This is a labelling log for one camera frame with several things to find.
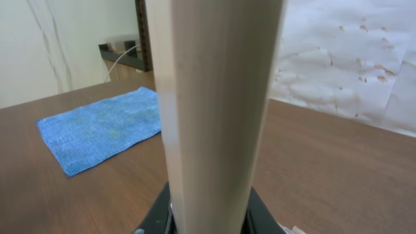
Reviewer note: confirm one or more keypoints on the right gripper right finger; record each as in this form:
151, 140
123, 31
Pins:
260, 221

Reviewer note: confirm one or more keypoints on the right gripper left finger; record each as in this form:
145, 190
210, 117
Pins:
156, 217

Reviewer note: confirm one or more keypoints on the white pipette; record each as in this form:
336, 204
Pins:
214, 113

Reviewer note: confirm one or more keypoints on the blue cloth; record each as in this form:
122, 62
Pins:
97, 130

